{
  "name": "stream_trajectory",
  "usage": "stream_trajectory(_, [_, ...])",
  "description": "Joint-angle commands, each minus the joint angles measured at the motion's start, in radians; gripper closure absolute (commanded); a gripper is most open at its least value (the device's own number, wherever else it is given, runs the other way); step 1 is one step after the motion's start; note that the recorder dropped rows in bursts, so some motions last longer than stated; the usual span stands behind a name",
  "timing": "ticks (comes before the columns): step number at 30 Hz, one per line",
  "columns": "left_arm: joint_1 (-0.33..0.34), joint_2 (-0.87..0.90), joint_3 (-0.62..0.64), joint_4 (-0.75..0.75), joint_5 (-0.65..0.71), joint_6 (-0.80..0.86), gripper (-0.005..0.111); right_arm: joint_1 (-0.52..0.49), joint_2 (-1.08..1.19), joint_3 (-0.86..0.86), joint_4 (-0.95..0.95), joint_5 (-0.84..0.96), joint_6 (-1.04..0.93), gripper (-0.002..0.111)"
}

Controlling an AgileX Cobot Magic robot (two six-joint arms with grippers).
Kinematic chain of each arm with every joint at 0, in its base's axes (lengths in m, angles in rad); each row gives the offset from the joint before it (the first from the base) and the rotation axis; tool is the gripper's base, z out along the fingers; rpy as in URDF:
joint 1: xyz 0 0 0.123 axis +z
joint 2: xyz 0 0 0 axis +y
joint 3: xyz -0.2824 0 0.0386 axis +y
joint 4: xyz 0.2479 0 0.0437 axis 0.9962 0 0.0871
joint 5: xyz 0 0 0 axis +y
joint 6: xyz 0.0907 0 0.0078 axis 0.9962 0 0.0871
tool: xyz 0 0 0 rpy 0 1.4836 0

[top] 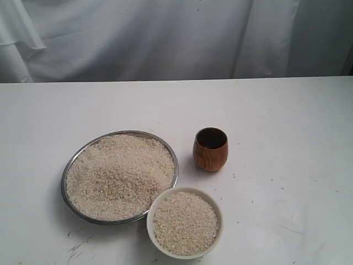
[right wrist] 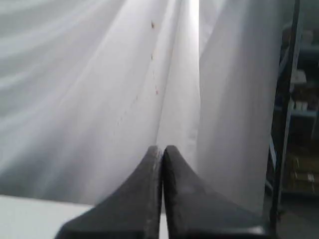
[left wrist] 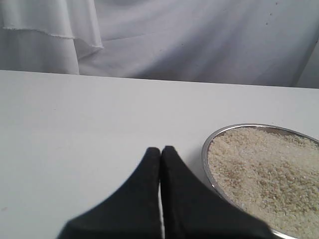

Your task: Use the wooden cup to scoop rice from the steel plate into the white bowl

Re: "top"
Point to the white fabric backdrop curtain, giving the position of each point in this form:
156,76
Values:
81,41

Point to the brown wooden cup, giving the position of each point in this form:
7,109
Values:
210,149

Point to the round steel rice tray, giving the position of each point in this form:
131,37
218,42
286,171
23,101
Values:
114,178

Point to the white ceramic rice bowl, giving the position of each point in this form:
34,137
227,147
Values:
184,223

